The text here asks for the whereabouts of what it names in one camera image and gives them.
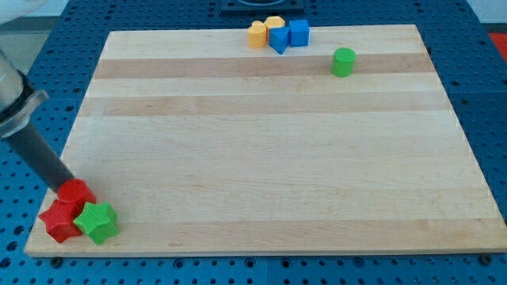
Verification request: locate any green cylinder block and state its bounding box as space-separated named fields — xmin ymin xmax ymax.
xmin=331 ymin=47 xmax=356 ymax=78

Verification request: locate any yellow hexagon block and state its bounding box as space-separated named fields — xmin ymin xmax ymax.
xmin=264 ymin=16 xmax=285 ymax=41

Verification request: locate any blue cube block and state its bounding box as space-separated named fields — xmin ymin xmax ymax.
xmin=289 ymin=19 xmax=310 ymax=47

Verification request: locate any red cylinder block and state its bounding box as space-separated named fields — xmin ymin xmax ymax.
xmin=57 ymin=178 xmax=97 ymax=207

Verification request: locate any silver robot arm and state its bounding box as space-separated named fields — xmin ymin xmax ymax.
xmin=1 ymin=51 xmax=49 ymax=139

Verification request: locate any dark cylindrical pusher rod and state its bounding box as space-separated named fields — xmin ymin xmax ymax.
xmin=3 ymin=123 xmax=74 ymax=192

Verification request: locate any green star block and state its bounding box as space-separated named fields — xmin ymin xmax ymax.
xmin=73 ymin=202 xmax=120 ymax=245

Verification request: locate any yellow heart-shaped block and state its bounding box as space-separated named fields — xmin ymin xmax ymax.
xmin=247 ymin=21 xmax=267 ymax=48

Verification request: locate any red star block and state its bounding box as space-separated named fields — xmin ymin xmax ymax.
xmin=38 ymin=199 xmax=82 ymax=243

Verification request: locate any light wooden board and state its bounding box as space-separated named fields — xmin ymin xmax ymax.
xmin=24 ymin=24 xmax=507 ymax=258

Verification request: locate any blue triangular block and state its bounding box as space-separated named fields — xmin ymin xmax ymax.
xmin=269 ymin=27 xmax=290 ymax=55

